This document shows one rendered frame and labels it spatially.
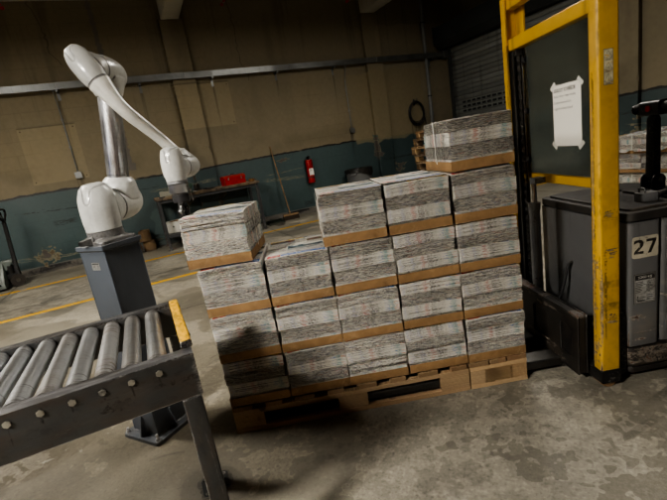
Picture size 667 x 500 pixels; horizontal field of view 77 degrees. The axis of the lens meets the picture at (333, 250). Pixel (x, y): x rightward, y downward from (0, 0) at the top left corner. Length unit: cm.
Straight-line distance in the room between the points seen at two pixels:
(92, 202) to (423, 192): 146
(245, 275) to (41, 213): 689
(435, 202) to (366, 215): 31
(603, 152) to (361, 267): 108
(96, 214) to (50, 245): 648
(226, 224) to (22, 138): 695
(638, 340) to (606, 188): 75
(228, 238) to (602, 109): 159
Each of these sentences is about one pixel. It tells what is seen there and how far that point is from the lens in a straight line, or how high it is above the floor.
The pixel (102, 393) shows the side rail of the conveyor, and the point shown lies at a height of 77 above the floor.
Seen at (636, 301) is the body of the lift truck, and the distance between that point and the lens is 231.
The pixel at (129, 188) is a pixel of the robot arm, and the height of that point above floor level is 122.
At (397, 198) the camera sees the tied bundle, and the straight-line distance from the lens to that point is 188.
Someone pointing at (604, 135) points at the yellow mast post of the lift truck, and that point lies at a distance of 202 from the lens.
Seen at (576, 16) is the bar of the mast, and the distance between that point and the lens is 215.
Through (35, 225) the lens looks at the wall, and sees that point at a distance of 862.
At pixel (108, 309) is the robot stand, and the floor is 70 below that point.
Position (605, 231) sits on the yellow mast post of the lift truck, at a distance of 208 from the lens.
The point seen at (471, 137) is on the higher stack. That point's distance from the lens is 197.
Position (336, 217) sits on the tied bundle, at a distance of 185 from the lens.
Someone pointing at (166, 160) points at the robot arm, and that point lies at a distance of 205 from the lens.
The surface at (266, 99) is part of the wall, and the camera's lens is 894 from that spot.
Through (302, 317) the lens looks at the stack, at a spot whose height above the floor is 53.
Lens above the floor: 125
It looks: 13 degrees down
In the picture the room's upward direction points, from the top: 9 degrees counter-clockwise
